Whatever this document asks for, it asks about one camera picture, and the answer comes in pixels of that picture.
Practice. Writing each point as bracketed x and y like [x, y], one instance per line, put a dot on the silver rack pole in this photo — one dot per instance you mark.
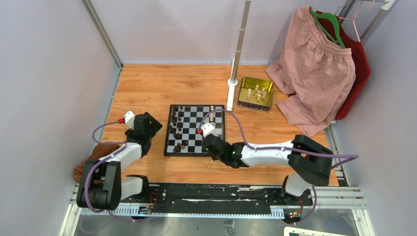
[241, 33]

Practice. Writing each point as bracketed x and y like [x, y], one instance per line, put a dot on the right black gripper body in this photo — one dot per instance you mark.
[217, 157]

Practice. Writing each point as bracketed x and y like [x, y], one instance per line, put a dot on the black white chess board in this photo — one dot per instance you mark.
[182, 138]

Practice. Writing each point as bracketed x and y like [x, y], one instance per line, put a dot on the pink wire hanger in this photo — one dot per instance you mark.
[350, 10]

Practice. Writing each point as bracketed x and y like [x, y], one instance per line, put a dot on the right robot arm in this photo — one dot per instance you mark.
[310, 161]

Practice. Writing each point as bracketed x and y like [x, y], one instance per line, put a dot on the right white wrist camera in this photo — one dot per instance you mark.
[207, 129]

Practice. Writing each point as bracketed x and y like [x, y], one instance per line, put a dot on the yellow metal tin tray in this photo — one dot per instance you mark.
[255, 94]

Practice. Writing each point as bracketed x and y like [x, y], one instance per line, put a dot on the brown crumpled cloth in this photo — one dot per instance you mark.
[100, 150]

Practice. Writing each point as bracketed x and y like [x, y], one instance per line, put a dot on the red hanging garment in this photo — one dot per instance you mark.
[362, 72]

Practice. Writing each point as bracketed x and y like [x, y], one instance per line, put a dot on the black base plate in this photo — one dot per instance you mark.
[217, 199]

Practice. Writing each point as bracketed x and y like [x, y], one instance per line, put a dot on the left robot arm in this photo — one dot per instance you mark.
[101, 186]

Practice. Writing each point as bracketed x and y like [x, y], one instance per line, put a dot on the pink hanging garment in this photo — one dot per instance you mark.
[315, 73]

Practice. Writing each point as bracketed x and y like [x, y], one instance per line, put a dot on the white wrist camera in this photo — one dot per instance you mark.
[128, 119]
[207, 129]

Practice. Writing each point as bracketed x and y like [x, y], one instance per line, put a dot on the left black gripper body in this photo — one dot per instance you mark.
[154, 127]

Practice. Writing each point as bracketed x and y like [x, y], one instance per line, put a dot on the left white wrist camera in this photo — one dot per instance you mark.
[128, 119]

